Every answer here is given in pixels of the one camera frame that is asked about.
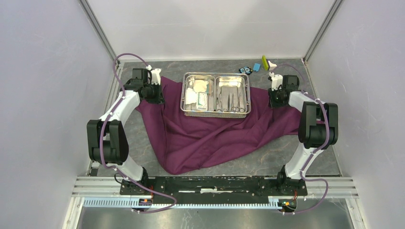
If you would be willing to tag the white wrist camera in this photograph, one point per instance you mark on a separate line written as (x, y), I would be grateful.
(155, 75)
(276, 81)

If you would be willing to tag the maroon cloth wrap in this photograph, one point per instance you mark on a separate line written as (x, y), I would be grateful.
(184, 143)

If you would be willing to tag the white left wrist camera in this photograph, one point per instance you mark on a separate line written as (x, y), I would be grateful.
(155, 75)

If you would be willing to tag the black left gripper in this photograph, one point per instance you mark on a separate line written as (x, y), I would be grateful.
(158, 99)

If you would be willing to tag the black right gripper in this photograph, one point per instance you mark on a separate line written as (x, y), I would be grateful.
(271, 103)

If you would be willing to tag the black owl number block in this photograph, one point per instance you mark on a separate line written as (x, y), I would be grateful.
(246, 70)

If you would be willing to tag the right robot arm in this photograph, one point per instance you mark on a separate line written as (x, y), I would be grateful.
(317, 129)

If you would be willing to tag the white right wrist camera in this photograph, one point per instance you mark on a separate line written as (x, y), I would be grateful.
(276, 81)

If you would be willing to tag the aluminium frame post right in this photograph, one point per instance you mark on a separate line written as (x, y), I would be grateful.
(322, 29)

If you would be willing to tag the aluminium frame rail left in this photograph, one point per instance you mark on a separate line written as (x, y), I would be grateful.
(109, 86)

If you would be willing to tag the steel needle holder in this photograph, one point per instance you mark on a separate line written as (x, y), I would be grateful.
(239, 106)

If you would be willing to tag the steel two-compartment tray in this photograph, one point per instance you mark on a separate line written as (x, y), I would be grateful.
(227, 82)

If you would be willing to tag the blue plastic block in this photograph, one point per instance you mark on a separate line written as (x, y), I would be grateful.
(256, 67)

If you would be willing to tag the white plastic block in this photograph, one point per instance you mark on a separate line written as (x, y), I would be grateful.
(271, 66)

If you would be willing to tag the steel forceps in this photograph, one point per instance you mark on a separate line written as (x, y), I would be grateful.
(230, 102)

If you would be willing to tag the aluminium front frame rail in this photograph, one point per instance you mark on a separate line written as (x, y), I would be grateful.
(331, 202)

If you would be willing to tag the white gauze pad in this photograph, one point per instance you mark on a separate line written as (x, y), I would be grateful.
(201, 86)

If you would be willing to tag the green sealed suture packet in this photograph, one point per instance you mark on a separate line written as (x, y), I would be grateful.
(202, 104)

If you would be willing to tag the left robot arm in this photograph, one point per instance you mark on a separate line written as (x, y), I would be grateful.
(107, 141)

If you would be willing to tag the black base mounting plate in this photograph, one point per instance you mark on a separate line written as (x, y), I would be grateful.
(211, 190)

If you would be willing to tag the yellow-green plastic block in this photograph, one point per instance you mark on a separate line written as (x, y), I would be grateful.
(265, 63)

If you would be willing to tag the aluminium frame rail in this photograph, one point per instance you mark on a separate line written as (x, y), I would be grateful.
(109, 86)
(331, 202)

